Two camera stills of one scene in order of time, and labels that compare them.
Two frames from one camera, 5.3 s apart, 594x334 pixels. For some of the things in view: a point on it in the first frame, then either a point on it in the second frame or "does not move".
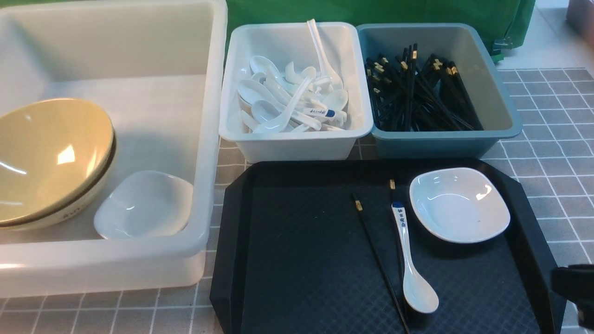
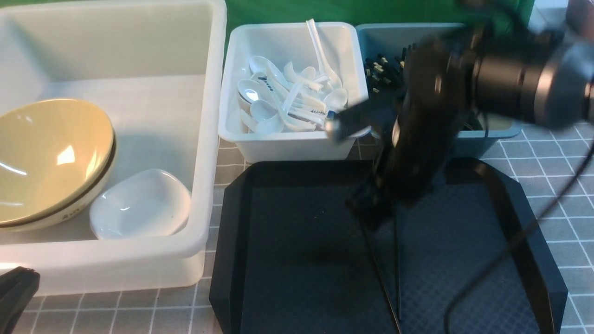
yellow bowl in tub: x=53 y=159 does not move
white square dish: x=460 y=205 -> x=145 y=203
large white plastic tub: x=156 y=68 does not move
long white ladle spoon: x=336 y=81 does not move
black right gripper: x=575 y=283 -> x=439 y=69
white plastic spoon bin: x=343 y=45 does not move
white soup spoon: x=419 y=292 -> x=265 y=118
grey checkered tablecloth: x=552 y=157 does not move
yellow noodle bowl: x=54 y=154 does not move
